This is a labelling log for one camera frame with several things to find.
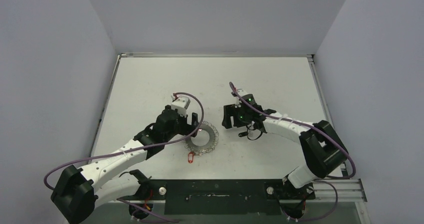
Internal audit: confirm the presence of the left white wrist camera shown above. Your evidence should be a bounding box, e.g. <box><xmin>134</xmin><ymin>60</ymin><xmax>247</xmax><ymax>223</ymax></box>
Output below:
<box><xmin>170</xmin><ymin>95</ymin><xmax>191</xmax><ymax>117</ymax></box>

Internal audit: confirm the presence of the purple cable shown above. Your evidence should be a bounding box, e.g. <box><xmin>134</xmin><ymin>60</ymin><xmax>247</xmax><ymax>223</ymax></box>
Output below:
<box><xmin>43</xmin><ymin>91</ymin><xmax>205</xmax><ymax>223</ymax></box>
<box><xmin>229</xmin><ymin>81</ymin><xmax>357</xmax><ymax>223</ymax></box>

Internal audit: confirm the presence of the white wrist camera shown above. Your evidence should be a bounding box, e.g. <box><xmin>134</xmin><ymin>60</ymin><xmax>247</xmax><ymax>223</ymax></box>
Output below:
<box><xmin>233</xmin><ymin>89</ymin><xmax>248</xmax><ymax>100</ymax></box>
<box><xmin>170</xmin><ymin>95</ymin><xmax>191</xmax><ymax>117</ymax></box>

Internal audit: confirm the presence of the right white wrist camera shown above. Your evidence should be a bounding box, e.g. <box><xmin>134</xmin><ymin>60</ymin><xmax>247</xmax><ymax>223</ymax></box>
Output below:
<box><xmin>233</xmin><ymin>89</ymin><xmax>248</xmax><ymax>100</ymax></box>

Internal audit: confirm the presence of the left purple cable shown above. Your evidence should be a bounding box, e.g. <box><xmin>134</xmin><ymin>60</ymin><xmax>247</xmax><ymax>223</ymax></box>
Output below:
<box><xmin>43</xmin><ymin>91</ymin><xmax>205</xmax><ymax>223</ymax></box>

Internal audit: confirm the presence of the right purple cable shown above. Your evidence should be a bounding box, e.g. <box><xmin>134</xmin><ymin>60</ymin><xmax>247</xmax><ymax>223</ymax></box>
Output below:
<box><xmin>229</xmin><ymin>81</ymin><xmax>357</xmax><ymax>223</ymax></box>

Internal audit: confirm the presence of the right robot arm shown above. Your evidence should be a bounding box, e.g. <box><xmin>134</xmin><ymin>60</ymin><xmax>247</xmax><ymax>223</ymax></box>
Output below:
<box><xmin>222</xmin><ymin>94</ymin><xmax>348</xmax><ymax>198</ymax></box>

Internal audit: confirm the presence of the aluminium frame rail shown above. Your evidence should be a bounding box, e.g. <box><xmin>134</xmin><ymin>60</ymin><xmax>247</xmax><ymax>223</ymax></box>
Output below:
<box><xmin>68</xmin><ymin>178</ymin><xmax>368</xmax><ymax>204</ymax></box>

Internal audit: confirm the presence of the red tagged key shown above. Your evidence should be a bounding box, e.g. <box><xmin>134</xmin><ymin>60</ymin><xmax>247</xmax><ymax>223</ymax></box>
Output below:
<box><xmin>187</xmin><ymin>151</ymin><xmax>195</xmax><ymax>163</ymax></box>

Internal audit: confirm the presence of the metal key organizer disc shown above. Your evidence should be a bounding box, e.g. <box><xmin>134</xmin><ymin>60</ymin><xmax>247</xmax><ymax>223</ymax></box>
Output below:
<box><xmin>185</xmin><ymin>121</ymin><xmax>219</xmax><ymax>156</ymax></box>

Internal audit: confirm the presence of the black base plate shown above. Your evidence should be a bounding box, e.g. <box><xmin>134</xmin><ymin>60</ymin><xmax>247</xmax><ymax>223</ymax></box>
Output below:
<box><xmin>124</xmin><ymin>179</ymin><xmax>316</xmax><ymax>215</ymax></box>

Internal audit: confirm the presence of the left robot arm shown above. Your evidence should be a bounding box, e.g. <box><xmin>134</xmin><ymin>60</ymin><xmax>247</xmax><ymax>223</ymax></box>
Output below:
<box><xmin>50</xmin><ymin>104</ymin><xmax>204</xmax><ymax>223</ymax></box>

